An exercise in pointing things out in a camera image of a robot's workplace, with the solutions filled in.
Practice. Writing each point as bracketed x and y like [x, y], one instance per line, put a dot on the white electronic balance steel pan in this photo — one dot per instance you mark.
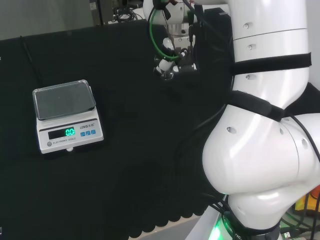
[67, 125]

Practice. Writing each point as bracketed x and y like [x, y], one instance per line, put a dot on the pale board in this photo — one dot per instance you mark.
[175, 228]

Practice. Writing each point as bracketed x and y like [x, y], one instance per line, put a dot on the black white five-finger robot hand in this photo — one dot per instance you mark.
[186, 65]

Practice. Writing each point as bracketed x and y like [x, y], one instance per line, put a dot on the black box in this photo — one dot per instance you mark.
[217, 15]

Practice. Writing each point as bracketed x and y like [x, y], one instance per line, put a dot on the yellow stop button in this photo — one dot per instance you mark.
[308, 201]

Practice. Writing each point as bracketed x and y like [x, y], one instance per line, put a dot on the black bench cloth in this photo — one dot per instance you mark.
[125, 112]

